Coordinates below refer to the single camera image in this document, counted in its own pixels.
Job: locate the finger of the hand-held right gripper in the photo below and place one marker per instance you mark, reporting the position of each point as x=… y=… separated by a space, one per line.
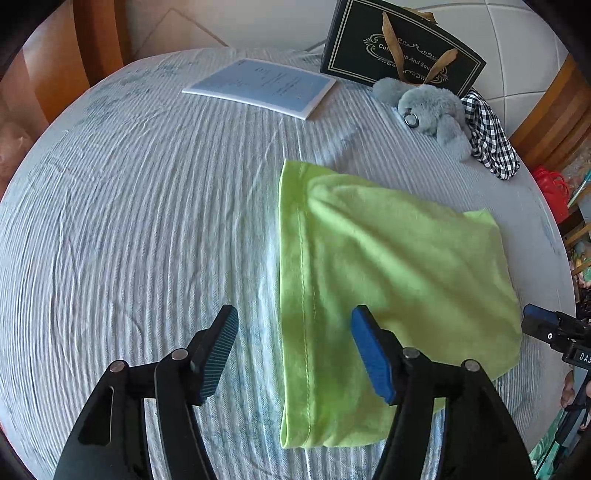
x=540 y=322

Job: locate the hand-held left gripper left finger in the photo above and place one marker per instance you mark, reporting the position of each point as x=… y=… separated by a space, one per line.
x=218 y=355

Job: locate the striped light blue bed sheet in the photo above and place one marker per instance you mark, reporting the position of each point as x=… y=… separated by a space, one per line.
x=138 y=230

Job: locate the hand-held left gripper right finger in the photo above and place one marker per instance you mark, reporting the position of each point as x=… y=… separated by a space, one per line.
x=373 y=355

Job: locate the white padded headboard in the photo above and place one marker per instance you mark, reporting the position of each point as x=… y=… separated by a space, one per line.
x=517 y=50

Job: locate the person's right hand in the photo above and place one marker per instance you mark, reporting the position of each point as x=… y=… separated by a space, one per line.
x=567 y=390

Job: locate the light blue paper booklet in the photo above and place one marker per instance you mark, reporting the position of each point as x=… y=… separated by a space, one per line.
x=263 y=85

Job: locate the black white checkered cloth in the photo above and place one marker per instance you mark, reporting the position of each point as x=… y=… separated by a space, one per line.
x=489 y=138

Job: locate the wooden bed frame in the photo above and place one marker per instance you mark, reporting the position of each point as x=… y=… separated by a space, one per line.
x=554 y=115

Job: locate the lime green garment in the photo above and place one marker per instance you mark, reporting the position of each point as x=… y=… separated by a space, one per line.
x=392 y=258

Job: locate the red bag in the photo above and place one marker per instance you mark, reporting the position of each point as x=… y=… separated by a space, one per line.
x=551 y=191

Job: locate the grey plush toy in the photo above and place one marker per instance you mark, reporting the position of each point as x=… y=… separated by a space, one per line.
x=429 y=110

